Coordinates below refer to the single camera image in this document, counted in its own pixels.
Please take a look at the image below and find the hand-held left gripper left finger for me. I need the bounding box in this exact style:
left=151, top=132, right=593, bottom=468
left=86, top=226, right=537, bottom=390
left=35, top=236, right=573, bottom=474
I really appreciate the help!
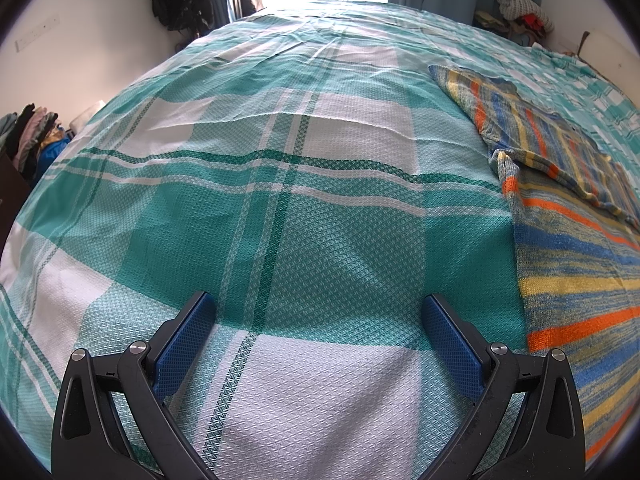
left=51, top=291, right=219, bottom=480

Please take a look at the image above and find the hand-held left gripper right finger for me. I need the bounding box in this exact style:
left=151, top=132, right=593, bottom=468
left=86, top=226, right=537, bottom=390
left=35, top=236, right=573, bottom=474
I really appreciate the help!
left=420, top=294, right=586, bottom=480

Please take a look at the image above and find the striped knit sweater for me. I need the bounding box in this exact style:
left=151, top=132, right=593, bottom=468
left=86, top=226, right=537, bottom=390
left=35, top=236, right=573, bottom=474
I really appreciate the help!
left=428, top=64, right=640, bottom=466

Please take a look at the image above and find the pile of folded clothes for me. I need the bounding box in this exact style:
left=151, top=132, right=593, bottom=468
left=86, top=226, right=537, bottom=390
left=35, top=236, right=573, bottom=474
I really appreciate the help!
left=0, top=103, right=63, bottom=181

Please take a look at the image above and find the heap of mixed clothes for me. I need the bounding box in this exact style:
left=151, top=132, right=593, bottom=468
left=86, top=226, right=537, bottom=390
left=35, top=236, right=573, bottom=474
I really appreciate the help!
left=474, top=0, right=557, bottom=49

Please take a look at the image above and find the teal plaid bed sheet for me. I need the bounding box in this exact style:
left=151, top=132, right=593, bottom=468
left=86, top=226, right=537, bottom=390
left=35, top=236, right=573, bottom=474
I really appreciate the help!
left=0, top=0, right=640, bottom=480

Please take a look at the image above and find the dark wooden dresser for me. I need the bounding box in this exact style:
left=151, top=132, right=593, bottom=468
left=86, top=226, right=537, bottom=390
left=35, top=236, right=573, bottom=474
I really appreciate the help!
left=0, top=152, right=32, bottom=252

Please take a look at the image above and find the blue bag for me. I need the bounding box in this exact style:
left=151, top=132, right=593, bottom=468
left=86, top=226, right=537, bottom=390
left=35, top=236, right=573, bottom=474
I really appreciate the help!
left=36, top=132, right=69, bottom=177

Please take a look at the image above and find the white wall cable strip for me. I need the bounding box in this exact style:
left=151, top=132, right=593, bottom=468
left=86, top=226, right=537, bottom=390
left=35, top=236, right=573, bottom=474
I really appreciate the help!
left=15, top=16, right=61, bottom=52

